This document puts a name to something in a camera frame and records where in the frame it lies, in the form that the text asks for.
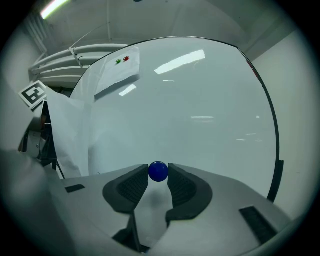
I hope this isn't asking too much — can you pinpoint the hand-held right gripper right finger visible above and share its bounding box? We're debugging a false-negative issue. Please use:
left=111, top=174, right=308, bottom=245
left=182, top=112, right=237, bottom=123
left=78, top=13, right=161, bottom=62
left=152, top=163, right=293, bottom=256

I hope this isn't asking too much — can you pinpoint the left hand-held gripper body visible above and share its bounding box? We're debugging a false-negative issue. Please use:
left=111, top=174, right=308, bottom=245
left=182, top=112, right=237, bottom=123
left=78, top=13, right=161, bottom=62
left=17, top=79, right=60, bottom=171

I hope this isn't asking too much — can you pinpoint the dark blue round magnet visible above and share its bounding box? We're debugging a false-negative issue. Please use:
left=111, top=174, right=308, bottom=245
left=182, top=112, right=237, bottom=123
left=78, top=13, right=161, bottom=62
left=148, top=160, right=169, bottom=183

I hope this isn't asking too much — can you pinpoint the dark red tape strip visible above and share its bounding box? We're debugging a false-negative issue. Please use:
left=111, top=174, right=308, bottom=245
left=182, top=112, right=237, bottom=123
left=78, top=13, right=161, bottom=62
left=246, top=59, right=260, bottom=78

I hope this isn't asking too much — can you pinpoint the white whiteboard with black frame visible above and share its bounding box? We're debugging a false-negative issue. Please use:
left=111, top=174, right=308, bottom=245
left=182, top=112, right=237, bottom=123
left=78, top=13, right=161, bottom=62
left=68, top=36, right=285, bottom=203

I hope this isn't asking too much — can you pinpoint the white ceiling pipe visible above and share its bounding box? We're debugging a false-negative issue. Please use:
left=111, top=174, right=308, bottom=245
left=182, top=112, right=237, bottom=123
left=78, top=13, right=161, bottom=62
left=31, top=43, right=130, bottom=72
left=38, top=65, right=91, bottom=82
left=34, top=55, right=107, bottom=76

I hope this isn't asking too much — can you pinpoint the fluorescent ceiling light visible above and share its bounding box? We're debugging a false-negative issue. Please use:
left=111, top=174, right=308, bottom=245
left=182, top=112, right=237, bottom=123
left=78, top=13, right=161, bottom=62
left=40, top=0, right=71, bottom=20

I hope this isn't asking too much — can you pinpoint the small white paper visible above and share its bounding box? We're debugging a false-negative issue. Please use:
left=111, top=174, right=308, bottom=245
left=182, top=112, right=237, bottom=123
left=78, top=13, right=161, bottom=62
left=46, top=87, right=94, bottom=180

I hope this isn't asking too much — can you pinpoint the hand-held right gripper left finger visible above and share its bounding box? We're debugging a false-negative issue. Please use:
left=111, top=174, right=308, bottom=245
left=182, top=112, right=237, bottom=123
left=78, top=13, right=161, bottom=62
left=49, top=163, right=150, bottom=256

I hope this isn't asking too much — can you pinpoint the large white paper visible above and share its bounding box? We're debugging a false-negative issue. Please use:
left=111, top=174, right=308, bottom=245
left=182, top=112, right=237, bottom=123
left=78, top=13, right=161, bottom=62
left=94, top=46, right=141, bottom=99

